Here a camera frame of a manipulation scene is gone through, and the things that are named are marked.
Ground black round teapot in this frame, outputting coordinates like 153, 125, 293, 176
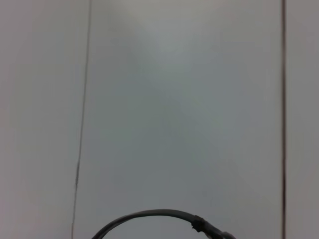
91, 209, 238, 239

